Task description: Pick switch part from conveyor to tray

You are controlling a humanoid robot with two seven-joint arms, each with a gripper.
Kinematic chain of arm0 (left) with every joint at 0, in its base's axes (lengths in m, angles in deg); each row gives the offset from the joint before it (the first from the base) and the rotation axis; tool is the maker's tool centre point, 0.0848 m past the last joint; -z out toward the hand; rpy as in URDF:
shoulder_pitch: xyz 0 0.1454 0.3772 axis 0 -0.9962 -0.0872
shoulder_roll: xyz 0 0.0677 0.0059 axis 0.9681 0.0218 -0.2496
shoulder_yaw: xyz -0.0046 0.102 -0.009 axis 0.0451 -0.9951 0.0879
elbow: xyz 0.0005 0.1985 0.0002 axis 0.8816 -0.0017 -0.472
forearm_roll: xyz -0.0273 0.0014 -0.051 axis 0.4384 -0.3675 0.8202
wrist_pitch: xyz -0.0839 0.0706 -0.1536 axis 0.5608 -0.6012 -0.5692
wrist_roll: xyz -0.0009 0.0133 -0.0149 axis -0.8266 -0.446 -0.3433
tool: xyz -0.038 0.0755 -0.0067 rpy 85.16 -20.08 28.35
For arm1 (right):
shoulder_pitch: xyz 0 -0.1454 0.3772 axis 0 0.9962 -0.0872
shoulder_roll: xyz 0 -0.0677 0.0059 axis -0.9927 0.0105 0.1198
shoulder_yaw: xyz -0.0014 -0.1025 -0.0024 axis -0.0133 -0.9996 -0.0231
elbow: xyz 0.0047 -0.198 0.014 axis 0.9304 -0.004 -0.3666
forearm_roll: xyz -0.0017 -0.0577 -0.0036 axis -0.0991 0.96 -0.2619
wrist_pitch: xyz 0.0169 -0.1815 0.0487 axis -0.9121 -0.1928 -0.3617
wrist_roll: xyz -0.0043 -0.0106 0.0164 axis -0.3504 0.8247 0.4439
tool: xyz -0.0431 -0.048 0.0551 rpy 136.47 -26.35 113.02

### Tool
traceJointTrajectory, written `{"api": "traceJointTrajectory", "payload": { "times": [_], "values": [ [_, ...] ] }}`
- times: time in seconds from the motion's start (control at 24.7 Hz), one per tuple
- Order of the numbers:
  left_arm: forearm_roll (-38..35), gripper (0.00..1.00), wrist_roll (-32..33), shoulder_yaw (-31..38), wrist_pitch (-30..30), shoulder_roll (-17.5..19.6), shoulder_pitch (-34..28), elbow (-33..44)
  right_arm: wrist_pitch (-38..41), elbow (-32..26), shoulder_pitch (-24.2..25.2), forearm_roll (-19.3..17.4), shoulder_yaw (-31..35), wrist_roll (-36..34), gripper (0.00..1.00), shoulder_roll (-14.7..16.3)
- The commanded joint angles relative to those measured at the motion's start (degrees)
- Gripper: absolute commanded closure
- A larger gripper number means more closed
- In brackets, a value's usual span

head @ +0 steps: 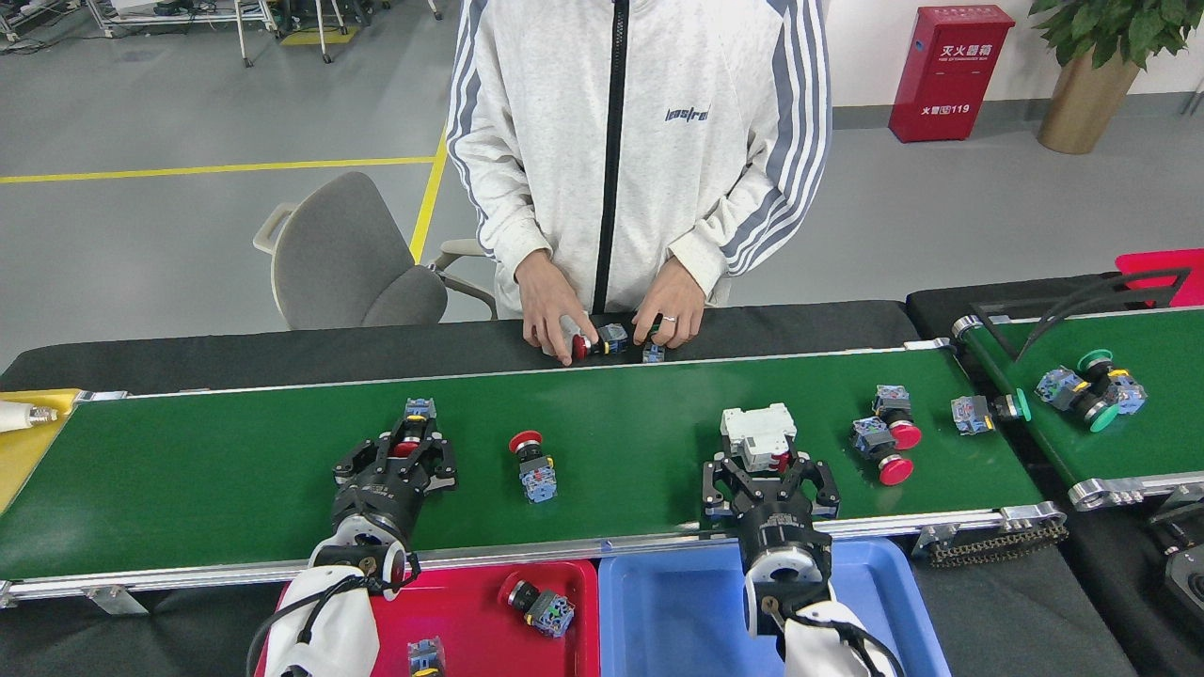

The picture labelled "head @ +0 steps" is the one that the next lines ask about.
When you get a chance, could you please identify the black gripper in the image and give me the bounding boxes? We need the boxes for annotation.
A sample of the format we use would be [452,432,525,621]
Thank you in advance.
[702,451,842,576]
[331,420,460,546]

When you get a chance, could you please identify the white circuit breaker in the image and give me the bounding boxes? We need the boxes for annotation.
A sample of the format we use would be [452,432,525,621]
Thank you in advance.
[720,403,799,474]

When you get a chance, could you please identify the blue plastic tray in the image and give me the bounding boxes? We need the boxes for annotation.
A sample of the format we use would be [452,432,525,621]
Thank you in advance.
[597,538,951,677]

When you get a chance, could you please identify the red plastic tray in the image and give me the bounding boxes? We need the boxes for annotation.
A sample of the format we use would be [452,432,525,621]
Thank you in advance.
[254,559,600,677]

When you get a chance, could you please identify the long green conveyor belt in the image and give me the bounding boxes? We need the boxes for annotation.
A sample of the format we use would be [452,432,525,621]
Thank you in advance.
[0,338,1069,607]

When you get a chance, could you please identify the green feeder conveyor belt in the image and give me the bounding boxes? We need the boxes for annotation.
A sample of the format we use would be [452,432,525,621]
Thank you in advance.
[952,306,1204,512]

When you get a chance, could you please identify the person's left hand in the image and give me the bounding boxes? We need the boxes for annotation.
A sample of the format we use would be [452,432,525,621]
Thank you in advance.
[632,256,706,351]

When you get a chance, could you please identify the person's right hand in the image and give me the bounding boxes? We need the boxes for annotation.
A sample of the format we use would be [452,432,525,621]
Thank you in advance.
[515,249,600,368]

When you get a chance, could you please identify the grey office chair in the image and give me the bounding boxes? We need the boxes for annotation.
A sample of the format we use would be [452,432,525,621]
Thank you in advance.
[253,171,499,331]

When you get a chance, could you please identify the person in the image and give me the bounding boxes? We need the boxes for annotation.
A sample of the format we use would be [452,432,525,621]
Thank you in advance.
[446,0,834,368]

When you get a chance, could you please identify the yellow bin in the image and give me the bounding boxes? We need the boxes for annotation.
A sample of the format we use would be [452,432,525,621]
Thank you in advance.
[0,388,84,516]

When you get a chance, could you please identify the white light bulb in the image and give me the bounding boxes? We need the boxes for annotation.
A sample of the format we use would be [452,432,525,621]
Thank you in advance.
[0,400,59,434]

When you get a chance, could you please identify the black joystick controller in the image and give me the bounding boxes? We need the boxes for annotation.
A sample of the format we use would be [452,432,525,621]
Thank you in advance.
[1149,484,1204,626]

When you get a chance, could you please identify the red fire extinguisher box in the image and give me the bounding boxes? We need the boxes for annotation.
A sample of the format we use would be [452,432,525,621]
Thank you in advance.
[889,5,1016,144]

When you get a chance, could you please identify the red parts bin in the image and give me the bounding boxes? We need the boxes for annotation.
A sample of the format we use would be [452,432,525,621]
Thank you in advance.
[1116,249,1204,308]

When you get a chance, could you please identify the potted plant gold pot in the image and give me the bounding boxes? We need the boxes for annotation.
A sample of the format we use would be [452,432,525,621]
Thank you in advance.
[1028,0,1204,156]

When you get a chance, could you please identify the white metal equipment rack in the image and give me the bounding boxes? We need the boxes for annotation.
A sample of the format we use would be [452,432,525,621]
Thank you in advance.
[85,0,283,67]

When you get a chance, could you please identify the black drive chain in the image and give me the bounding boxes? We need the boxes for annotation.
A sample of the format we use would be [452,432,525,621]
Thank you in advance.
[927,520,1069,567]

